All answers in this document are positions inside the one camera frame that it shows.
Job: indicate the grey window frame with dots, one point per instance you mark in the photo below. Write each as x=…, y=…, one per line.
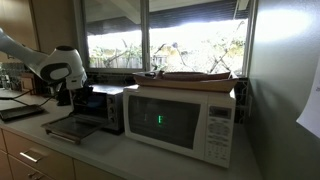
x=145, y=33

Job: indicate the white microwave oven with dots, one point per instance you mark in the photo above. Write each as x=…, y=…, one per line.
x=173, y=123

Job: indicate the white paper sheet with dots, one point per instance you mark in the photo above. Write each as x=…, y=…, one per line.
x=311, y=110

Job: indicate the dark metal kettle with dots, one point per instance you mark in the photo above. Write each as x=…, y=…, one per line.
x=63, y=97

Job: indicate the wooden serving tray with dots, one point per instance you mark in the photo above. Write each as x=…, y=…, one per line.
x=186, y=83

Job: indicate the silver toaster oven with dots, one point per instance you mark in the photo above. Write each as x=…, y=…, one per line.
x=115, y=106

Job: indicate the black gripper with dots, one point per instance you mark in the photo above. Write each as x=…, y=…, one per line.
x=81, y=96

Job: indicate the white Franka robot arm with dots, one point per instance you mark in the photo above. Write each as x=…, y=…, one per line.
x=56, y=66

